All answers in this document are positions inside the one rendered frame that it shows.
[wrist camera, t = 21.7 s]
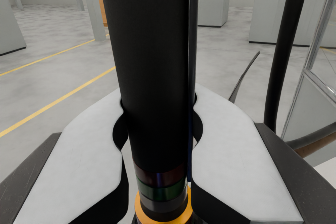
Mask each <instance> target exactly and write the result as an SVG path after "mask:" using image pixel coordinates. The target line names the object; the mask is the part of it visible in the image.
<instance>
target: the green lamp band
mask: <svg viewBox="0 0 336 224"><path fill-rule="evenodd" d="M135 175H136V174H135ZM136 180H137V185H138V188H139V190H140V191H141V192H142V193H143V194H144V195H145V196H146V197H148V198H150V199H152V200H156V201H166V200H170V199H173V198H175V197H176V196H178V195H179V194H180V193H181V192H182V191H183V190H184V189H185V187H186V185H187V183H188V181H187V171H186V174H185V176H184V177H183V178H182V179H181V180H180V181H179V182H178V183H176V184H174V185H172V186H169V187H165V188H154V187H150V186H148V185H146V184H144V183H143V182H141V181H140V180H139V178H138V177H137V175H136Z"/></svg>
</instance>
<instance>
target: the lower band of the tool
mask: <svg viewBox="0 0 336 224"><path fill-rule="evenodd" d="M187 193H188V205H187V208H186V210H185V211H184V213H183V214H182V215H181V216H180V217H178V218H177V219H175V220H173V221H170V222H157V221H154V220H152V219H150V218H149V217H147V216H146V215H145V213H144V212H143V210H142V207H141V198H140V194H139V191H138V193H137V195H136V198H135V211H136V215H137V217H138V219H139V220H140V222H141V223H142V224H186V223H187V222H188V220H189V219H190V217H191V216H192V213H193V209H192V204H191V188H190V187H189V186H188V192H187Z"/></svg>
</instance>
